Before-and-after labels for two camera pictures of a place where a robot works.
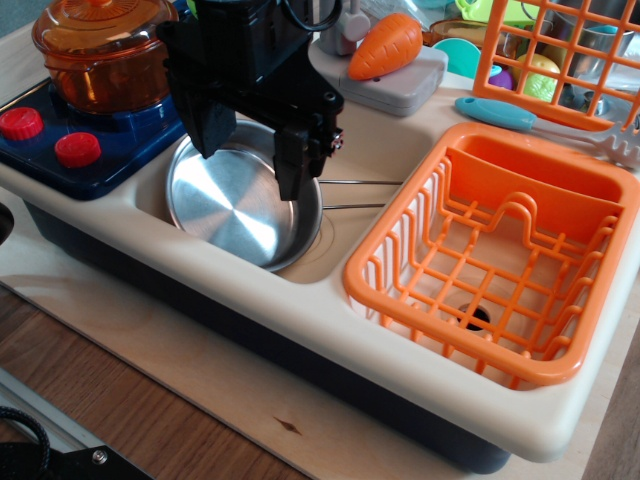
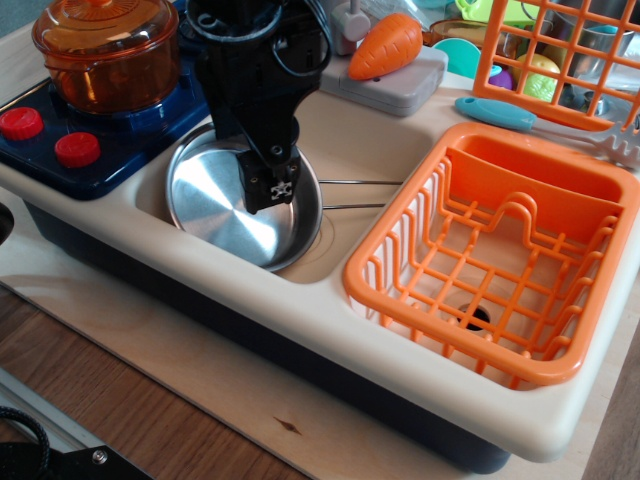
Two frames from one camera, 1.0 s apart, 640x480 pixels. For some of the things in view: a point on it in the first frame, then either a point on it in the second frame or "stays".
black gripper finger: [210, 122] → [256, 173]
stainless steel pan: [227, 207] stays
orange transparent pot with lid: [106, 56] stays
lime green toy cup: [519, 13] stays
